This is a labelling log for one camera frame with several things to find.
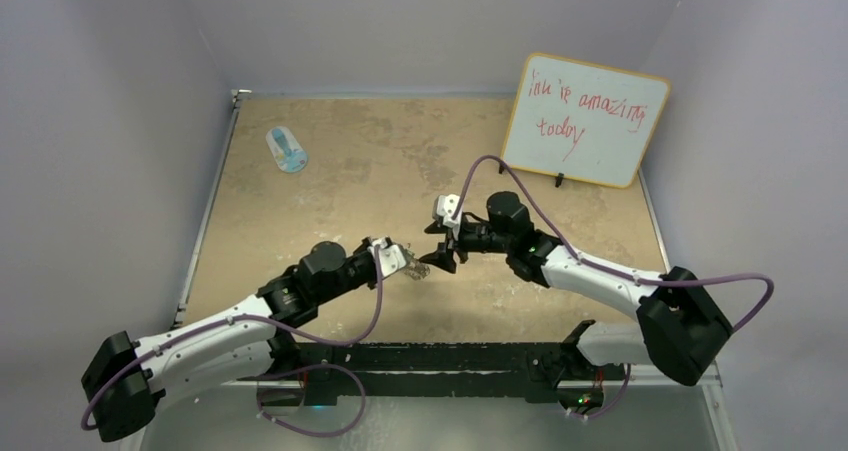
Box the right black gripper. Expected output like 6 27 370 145
420 215 513 274

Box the metal disc with keyrings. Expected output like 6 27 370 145
397 243 430 281

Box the black base beam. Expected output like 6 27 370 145
256 321 627 409

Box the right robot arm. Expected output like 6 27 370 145
420 191 733 386

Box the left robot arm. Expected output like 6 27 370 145
80 237 408 443

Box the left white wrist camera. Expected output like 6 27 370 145
368 236 409 279

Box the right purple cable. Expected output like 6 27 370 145
457 155 775 422

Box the blue white blister package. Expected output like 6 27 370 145
266 126 308 174

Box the whiteboard with yellow frame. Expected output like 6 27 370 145
500 53 672 189

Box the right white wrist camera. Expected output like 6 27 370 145
432 194 462 232

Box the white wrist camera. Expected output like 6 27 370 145
432 194 462 232
368 236 409 279

